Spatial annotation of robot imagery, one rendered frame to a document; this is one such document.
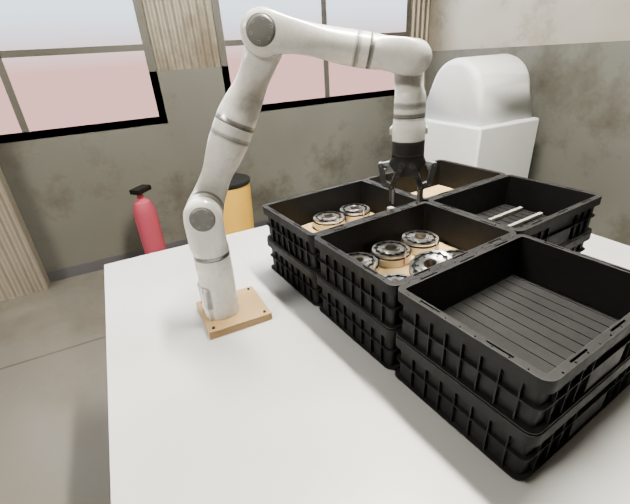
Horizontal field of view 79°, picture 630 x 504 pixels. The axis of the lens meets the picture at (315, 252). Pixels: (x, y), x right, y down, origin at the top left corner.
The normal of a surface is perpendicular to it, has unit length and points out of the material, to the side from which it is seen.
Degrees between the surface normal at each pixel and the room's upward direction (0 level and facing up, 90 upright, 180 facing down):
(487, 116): 79
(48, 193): 90
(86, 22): 90
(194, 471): 0
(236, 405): 0
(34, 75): 90
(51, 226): 90
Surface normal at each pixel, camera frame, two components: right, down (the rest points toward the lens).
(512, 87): 0.44, 0.21
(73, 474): -0.06, -0.89
